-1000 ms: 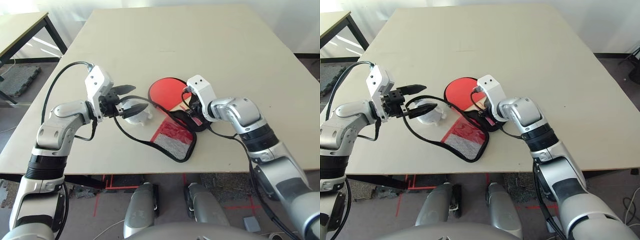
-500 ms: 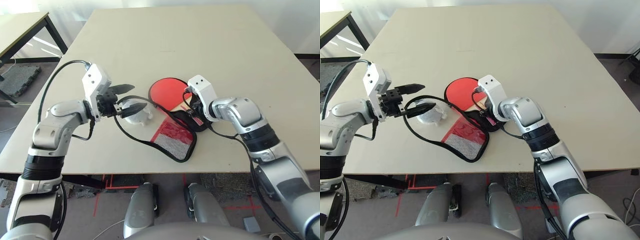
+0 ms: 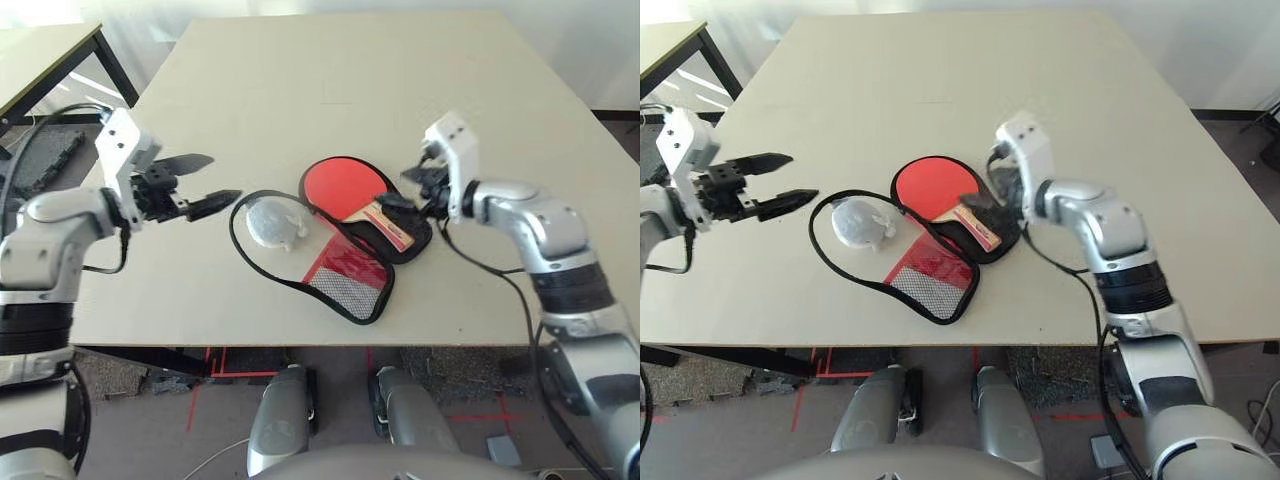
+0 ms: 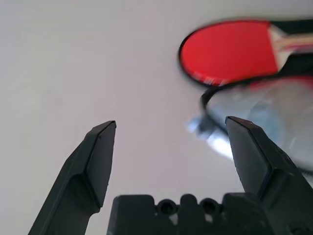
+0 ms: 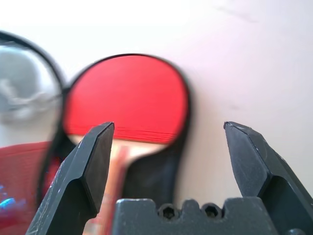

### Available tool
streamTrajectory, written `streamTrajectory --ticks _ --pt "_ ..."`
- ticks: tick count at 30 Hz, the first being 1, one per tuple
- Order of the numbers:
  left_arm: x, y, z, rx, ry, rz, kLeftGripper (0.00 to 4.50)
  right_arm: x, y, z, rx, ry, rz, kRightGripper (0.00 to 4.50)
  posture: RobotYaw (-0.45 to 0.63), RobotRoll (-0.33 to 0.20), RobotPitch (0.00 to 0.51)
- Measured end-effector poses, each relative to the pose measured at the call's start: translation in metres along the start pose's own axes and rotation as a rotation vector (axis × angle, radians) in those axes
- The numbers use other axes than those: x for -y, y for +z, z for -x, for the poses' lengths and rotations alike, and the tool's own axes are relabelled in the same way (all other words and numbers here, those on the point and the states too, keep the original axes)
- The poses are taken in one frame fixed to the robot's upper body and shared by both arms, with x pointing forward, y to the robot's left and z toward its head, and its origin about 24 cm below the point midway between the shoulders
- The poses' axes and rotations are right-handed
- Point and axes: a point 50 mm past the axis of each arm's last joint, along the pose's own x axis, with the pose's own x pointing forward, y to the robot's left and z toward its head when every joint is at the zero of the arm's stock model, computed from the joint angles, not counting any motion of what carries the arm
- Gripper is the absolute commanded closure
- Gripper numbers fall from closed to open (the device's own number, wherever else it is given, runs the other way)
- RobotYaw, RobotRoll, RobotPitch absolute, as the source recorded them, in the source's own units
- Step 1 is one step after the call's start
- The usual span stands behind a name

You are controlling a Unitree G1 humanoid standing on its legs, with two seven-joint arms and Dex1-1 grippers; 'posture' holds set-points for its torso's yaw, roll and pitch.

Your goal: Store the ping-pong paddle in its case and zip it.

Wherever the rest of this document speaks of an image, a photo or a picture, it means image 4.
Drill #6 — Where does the grey-blue plush keychain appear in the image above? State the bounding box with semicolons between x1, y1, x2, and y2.
184;114;232;159

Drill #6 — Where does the red ping-pong paddle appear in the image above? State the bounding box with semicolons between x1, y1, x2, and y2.
178;20;313;88

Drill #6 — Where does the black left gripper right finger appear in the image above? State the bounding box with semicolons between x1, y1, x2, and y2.
224;116;313;235

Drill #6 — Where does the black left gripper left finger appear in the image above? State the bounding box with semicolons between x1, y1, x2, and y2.
28;120;117;235

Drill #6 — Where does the red black paddle case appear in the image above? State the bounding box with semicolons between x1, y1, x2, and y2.
178;16;313;175

